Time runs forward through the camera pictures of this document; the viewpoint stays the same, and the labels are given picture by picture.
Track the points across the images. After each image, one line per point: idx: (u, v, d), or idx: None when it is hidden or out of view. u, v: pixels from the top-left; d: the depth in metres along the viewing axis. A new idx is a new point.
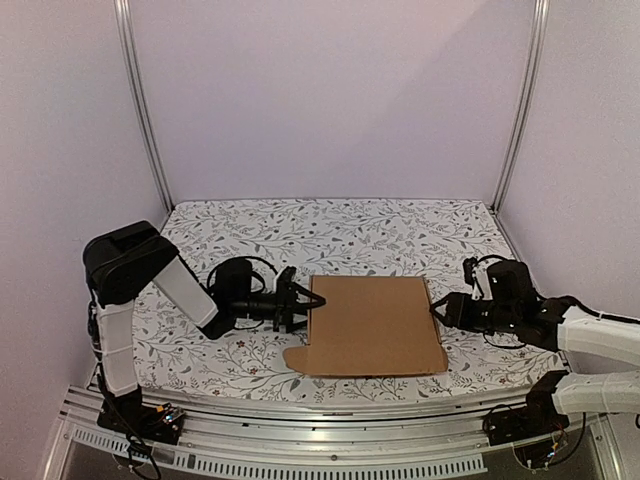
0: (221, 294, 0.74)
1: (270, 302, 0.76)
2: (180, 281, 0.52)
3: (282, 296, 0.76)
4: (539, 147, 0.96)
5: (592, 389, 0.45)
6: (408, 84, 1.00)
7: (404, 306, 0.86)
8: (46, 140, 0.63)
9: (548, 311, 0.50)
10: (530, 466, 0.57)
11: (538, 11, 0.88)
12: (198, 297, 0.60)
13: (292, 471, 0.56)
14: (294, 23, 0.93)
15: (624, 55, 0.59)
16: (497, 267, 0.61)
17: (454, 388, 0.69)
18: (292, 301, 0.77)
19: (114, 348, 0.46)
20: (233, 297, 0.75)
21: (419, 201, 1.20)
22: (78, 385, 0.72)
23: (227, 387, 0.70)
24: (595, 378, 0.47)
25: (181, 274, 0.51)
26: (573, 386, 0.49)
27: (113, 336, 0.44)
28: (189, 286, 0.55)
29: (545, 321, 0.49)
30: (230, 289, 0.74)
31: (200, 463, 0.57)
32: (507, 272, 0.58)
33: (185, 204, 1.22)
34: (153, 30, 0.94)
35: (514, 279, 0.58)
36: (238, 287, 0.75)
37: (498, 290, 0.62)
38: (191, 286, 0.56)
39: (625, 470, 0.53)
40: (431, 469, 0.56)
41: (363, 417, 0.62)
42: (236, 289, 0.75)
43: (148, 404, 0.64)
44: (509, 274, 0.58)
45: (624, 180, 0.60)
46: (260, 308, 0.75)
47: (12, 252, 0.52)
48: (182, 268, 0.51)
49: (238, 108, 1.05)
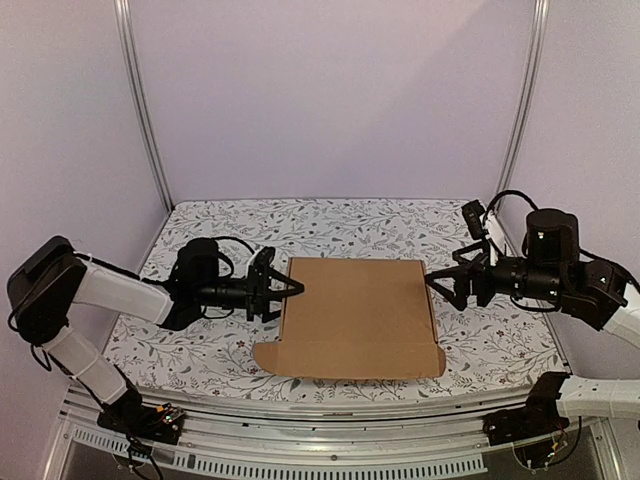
0: (182, 278, 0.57)
1: (241, 289, 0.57)
2: (114, 292, 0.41)
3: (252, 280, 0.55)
4: (539, 147, 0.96)
5: (597, 396, 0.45)
6: (408, 84, 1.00)
7: (401, 299, 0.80)
8: (46, 140, 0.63)
9: (608, 281, 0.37)
10: (530, 466, 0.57)
11: (538, 11, 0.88)
12: (156, 302, 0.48)
13: (292, 471, 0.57)
14: (294, 23, 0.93)
15: (624, 54, 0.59)
16: (540, 216, 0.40)
17: (454, 388, 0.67)
18: (264, 289, 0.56)
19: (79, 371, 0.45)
20: (199, 281, 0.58)
21: (419, 201, 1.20)
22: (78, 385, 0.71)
23: (228, 386, 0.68)
24: (600, 386, 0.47)
25: (111, 282, 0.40)
26: (577, 393, 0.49)
27: (67, 363, 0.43)
28: (134, 293, 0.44)
29: (601, 293, 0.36)
30: (193, 272, 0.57)
31: (200, 463, 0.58)
32: (561, 224, 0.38)
33: (185, 204, 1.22)
34: (153, 31, 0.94)
35: (570, 235, 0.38)
36: (205, 268, 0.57)
37: (536, 248, 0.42)
38: (132, 291, 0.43)
39: (625, 469, 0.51)
40: (431, 469, 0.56)
41: (363, 417, 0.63)
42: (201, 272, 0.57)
43: (148, 404, 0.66)
44: (565, 228, 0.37)
45: (624, 180, 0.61)
46: (231, 296, 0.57)
47: (11, 251, 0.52)
48: (104, 283, 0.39)
49: (238, 107, 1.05)
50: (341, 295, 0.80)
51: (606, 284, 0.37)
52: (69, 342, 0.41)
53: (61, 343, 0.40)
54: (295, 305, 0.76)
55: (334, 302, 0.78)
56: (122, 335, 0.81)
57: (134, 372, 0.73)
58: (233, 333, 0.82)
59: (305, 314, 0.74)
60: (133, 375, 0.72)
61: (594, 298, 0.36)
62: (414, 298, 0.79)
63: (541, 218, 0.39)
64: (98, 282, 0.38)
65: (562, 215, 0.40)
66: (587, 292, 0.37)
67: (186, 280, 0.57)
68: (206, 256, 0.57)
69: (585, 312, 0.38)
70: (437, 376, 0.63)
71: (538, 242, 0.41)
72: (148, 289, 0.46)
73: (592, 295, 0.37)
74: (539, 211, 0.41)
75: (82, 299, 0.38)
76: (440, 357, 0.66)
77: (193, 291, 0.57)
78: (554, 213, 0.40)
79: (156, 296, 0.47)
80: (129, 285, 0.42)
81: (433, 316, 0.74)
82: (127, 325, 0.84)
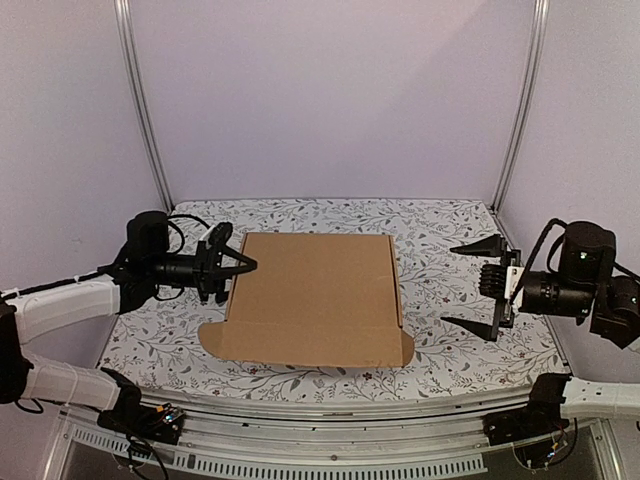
0: (132, 256, 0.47)
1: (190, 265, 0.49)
2: (52, 310, 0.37)
3: (199, 256, 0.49)
4: (539, 147, 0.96)
5: (604, 400, 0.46)
6: (408, 84, 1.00)
7: (362, 279, 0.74)
8: (46, 140, 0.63)
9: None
10: (530, 466, 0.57)
11: (538, 11, 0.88)
12: (101, 296, 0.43)
13: (292, 471, 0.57)
14: (294, 23, 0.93)
15: (624, 53, 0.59)
16: (577, 232, 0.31)
17: (454, 388, 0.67)
18: (213, 265, 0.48)
19: (64, 395, 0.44)
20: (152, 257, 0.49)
21: (419, 201, 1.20)
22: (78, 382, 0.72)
23: (228, 386, 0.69)
24: (604, 389, 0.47)
25: (46, 306, 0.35)
26: (581, 397, 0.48)
27: (49, 395, 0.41)
28: (74, 299, 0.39)
29: (633, 313, 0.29)
30: (139, 247, 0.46)
31: (200, 463, 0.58)
32: (606, 243, 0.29)
33: (185, 204, 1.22)
34: (152, 30, 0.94)
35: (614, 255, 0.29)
36: (162, 239, 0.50)
37: (570, 263, 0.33)
38: (69, 299, 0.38)
39: (625, 470, 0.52)
40: (431, 469, 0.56)
41: (363, 417, 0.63)
42: (153, 246, 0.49)
43: (149, 404, 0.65)
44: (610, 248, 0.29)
45: (624, 179, 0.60)
46: (181, 274, 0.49)
47: (11, 251, 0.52)
48: (44, 303, 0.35)
49: (238, 107, 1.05)
50: (296, 275, 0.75)
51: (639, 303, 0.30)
52: (40, 378, 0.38)
53: (33, 384, 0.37)
54: (244, 286, 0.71)
55: (288, 283, 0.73)
56: (122, 335, 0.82)
57: (134, 372, 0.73)
58: None
59: (255, 296, 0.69)
60: (133, 375, 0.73)
61: (624, 320, 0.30)
62: (377, 279, 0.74)
63: (578, 236, 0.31)
64: (35, 313, 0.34)
65: (604, 231, 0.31)
66: (617, 312, 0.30)
67: (135, 257, 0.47)
68: (155, 227, 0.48)
69: (619, 333, 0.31)
70: (400, 366, 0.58)
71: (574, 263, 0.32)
72: (89, 286, 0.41)
73: (623, 316, 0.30)
74: (572, 224, 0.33)
75: (29, 336, 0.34)
76: (405, 347, 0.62)
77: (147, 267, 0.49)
78: (592, 227, 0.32)
79: (99, 290, 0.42)
80: (62, 296, 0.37)
81: (398, 298, 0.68)
82: (127, 325, 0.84)
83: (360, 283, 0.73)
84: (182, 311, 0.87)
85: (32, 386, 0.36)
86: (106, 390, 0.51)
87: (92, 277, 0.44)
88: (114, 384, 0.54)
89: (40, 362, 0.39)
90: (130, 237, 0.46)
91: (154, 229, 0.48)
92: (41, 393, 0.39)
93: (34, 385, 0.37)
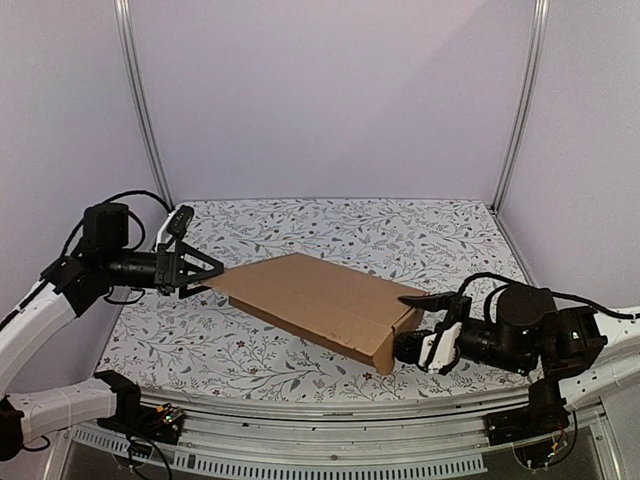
0: (86, 249, 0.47)
1: (148, 266, 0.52)
2: (15, 349, 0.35)
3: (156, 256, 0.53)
4: (539, 146, 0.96)
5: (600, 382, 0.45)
6: (408, 83, 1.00)
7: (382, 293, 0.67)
8: (45, 139, 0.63)
9: (582, 333, 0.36)
10: (531, 466, 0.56)
11: (538, 11, 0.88)
12: (54, 309, 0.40)
13: (292, 471, 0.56)
14: (294, 23, 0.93)
15: (624, 55, 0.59)
16: (512, 309, 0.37)
17: (454, 388, 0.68)
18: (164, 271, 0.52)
19: (62, 423, 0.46)
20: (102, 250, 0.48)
21: (419, 201, 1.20)
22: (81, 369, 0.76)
23: (228, 386, 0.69)
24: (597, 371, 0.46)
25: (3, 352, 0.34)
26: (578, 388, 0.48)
27: (48, 428, 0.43)
28: (31, 328, 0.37)
29: (585, 352, 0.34)
30: (92, 238, 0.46)
31: (199, 463, 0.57)
32: (542, 316, 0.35)
33: (185, 204, 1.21)
34: (152, 30, 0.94)
35: (553, 318, 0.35)
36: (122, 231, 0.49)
37: (506, 336, 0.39)
38: (26, 330, 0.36)
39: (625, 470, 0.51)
40: (431, 469, 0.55)
41: (363, 417, 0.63)
42: (105, 236, 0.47)
43: (148, 404, 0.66)
44: (549, 315, 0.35)
45: (624, 179, 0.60)
46: (142, 273, 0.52)
47: (11, 250, 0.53)
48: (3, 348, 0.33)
49: (238, 108, 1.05)
50: (322, 272, 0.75)
51: (581, 339, 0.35)
52: (35, 420, 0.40)
53: (30, 428, 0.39)
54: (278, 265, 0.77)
55: (310, 274, 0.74)
56: (122, 335, 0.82)
57: (134, 372, 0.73)
58: (233, 333, 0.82)
59: (277, 272, 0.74)
60: (133, 375, 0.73)
61: (579, 361, 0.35)
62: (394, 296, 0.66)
63: (512, 317, 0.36)
64: None
65: (536, 292, 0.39)
66: (571, 356, 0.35)
67: (88, 250, 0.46)
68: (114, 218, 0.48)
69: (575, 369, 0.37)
70: (369, 355, 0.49)
71: (520, 337, 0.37)
72: (35, 309, 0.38)
73: (575, 358, 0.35)
74: (501, 301, 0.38)
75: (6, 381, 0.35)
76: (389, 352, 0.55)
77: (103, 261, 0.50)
78: (529, 295, 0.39)
79: (48, 306, 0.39)
80: (12, 332, 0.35)
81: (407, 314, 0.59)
82: (127, 325, 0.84)
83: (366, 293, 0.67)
84: (182, 311, 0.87)
85: (30, 430, 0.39)
86: (105, 400, 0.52)
87: (42, 290, 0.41)
88: (109, 391, 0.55)
89: (31, 404, 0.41)
90: (87, 222, 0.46)
91: (113, 221, 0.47)
92: (42, 429, 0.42)
93: (31, 427, 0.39)
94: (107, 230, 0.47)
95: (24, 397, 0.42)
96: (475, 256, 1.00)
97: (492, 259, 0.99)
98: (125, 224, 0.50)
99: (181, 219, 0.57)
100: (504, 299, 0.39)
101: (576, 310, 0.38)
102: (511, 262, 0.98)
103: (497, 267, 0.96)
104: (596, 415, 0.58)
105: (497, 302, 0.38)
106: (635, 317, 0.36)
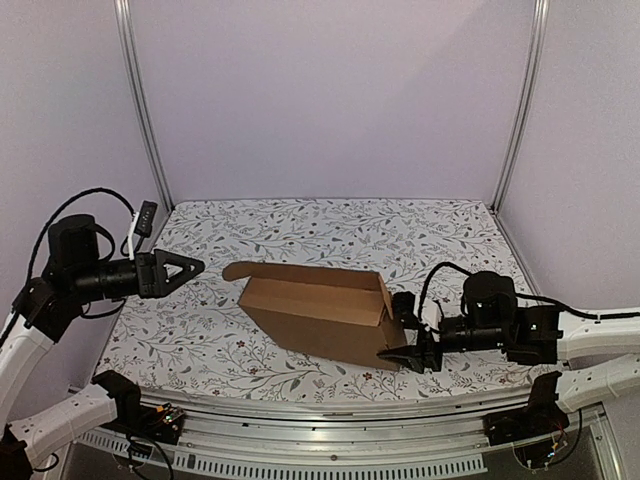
0: (54, 269, 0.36)
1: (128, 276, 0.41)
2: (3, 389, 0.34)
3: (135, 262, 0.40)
4: (539, 146, 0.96)
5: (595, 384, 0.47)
6: (407, 84, 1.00)
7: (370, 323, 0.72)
8: (46, 141, 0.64)
9: (539, 328, 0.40)
10: (531, 466, 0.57)
11: (538, 11, 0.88)
12: (30, 345, 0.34)
13: (292, 471, 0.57)
14: (293, 23, 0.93)
15: (623, 56, 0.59)
16: (474, 286, 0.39)
17: (454, 388, 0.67)
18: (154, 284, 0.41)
19: (66, 438, 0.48)
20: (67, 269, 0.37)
21: (419, 201, 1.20)
22: (83, 367, 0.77)
23: (228, 386, 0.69)
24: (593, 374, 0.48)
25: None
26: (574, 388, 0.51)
27: (49, 449, 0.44)
28: (13, 364, 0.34)
29: (543, 342, 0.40)
30: (58, 258, 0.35)
31: (200, 463, 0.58)
32: (499, 294, 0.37)
33: (185, 204, 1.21)
34: (152, 31, 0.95)
35: (508, 301, 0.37)
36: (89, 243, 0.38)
37: (477, 315, 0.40)
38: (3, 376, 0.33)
39: (625, 470, 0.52)
40: (431, 469, 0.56)
41: (363, 417, 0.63)
42: (69, 254, 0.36)
43: (148, 404, 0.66)
44: (504, 297, 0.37)
45: (624, 180, 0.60)
46: (122, 282, 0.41)
47: (10, 252, 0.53)
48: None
49: (238, 109, 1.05)
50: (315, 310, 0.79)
51: (539, 330, 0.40)
52: (38, 446, 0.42)
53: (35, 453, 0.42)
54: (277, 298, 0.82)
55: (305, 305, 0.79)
56: (122, 335, 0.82)
57: (135, 372, 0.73)
58: (233, 333, 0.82)
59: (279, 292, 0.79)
60: (133, 375, 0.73)
61: (535, 349, 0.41)
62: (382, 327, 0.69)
63: (473, 293, 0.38)
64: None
65: (501, 279, 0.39)
66: (529, 344, 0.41)
67: (56, 270, 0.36)
68: (80, 234, 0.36)
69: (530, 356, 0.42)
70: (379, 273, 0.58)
71: (481, 314, 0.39)
72: (11, 350, 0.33)
73: (533, 346, 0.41)
74: (470, 283, 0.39)
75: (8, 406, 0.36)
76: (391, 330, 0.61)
77: (73, 278, 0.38)
78: (490, 276, 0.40)
79: (20, 348, 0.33)
80: None
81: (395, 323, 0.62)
82: (127, 325, 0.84)
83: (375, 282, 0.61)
84: (182, 310, 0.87)
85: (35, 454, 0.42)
86: (102, 407, 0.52)
87: (15, 324, 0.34)
88: (108, 396, 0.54)
89: (32, 431, 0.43)
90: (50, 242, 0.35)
91: (79, 238, 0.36)
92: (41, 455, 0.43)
93: (35, 453, 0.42)
94: (73, 246, 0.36)
95: (25, 424, 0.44)
96: (475, 256, 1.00)
97: (492, 259, 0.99)
98: (94, 239, 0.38)
99: (150, 217, 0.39)
100: (470, 284, 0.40)
101: (544, 307, 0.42)
102: (511, 263, 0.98)
103: (497, 267, 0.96)
104: (596, 415, 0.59)
105: (464, 286, 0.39)
106: (600, 318, 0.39)
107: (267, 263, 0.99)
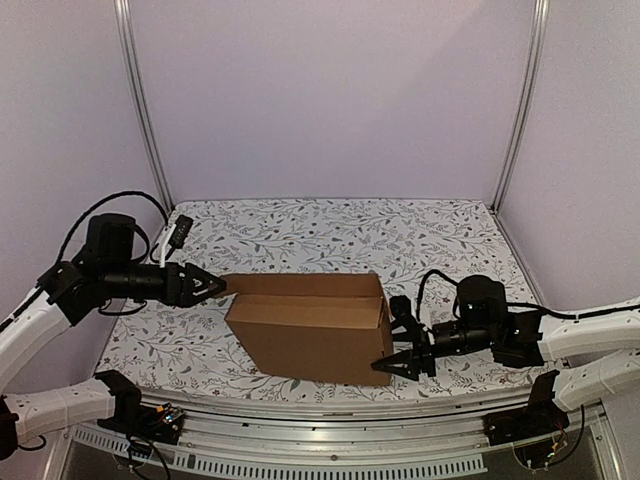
0: (86, 258, 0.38)
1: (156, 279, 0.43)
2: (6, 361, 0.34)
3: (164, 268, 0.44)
4: (539, 147, 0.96)
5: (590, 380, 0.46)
6: (407, 84, 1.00)
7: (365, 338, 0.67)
8: (46, 142, 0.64)
9: (521, 332, 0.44)
10: (531, 466, 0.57)
11: (538, 11, 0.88)
12: (46, 320, 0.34)
13: (292, 471, 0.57)
14: (293, 23, 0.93)
15: (623, 57, 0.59)
16: (468, 289, 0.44)
17: (454, 388, 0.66)
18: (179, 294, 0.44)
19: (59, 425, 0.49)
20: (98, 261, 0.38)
21: (419, 201, 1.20)
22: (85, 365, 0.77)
23: (228, 386, 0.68)
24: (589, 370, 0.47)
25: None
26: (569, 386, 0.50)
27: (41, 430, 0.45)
28: (24, 337, 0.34)
29: (526, 344, 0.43)
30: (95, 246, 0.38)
31: (200, 463, 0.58)
32: (487, 297, 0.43)
33: (185, 204, 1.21)
34: (151, 31, 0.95)
35: (497, 305, 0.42)
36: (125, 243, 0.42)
37: (469, 318, 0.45)
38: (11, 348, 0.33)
39: (625, 470, 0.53)
40: (431, 469, 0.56)
41: (363, 417, 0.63)
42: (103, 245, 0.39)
43: (148, 404, 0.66)
44: (492, 299, 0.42)
45: (624, 181, 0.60)
46: (150, 286, 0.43)
47: (11, 252, 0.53)
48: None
49: (238, 109, 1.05)
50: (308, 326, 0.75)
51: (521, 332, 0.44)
52: (29, 423, 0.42)
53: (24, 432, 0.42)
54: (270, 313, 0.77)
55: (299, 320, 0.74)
56: (122, 335, 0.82)
57: (135, 372, 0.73)
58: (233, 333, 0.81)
59: None
60: (133, 375, 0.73)
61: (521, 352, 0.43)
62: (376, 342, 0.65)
63: (468, 294, 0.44)
64: None
65: (492, 285, 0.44)
66: (515, 347, 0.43)
67: (89, 259, 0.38)
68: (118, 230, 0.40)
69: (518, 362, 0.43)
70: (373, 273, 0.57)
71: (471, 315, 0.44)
72: (29, 320, 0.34)
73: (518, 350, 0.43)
74: (464, 285, 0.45)
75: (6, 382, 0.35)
76: (386, 338, 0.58)
77: (103, 272, 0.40)
78: (481, 282, 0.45)
79: (36, 320, 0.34)
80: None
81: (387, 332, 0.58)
82: (127, 325, 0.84)
83: (371, 288, 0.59)
84: (182, 310, 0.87)
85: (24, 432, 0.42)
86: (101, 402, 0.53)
87: (36, 298, 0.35)
88: (108, 393, 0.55)
89: (26, 408, 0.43)
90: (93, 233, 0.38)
91: (118, 232, 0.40)
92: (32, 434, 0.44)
93: (25, 431, 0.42)
94: (112, 242, 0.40)
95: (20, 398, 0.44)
96: (475, 256, 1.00)
97: (492, 259, 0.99)
98: (129, 237, 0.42)
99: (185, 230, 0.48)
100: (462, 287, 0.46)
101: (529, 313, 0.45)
102: (511, 263, 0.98)
103: (496, 267, 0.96)
104: (596, 415, 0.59)
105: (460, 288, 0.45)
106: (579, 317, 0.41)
107: (267, 263, 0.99)
